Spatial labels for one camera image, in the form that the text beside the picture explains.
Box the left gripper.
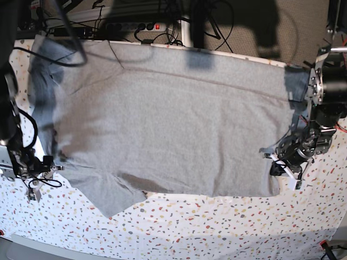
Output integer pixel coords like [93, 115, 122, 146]
[259, 135, 314, 190]

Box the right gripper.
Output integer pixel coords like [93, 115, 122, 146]
[1, 148, 64, 202]

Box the grey T-shirt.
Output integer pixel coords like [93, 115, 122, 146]
[29, 41, 309, 217]

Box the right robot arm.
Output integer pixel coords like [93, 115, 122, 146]
[1, 1, 63, 202]

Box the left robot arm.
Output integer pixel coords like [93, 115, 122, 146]
[265, 1, 346, 190]

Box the red clamp right corner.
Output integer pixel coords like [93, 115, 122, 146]
[319, 240, 329, 251]

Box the black power adapter brick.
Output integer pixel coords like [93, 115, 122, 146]
[54, 27, 92, 38]

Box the white power strip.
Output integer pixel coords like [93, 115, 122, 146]
[106, 22, 167, 32]

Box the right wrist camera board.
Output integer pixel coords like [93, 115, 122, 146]
[27, 188, 40, 202]

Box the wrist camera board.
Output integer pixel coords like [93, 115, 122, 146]
[294, 180, 302, 190]
[27, 188, 40, 202]

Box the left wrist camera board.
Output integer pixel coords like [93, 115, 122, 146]
[294, 180, 302, 190]

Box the white table leg post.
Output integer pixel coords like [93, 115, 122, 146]
[181, 20, 193, 48]

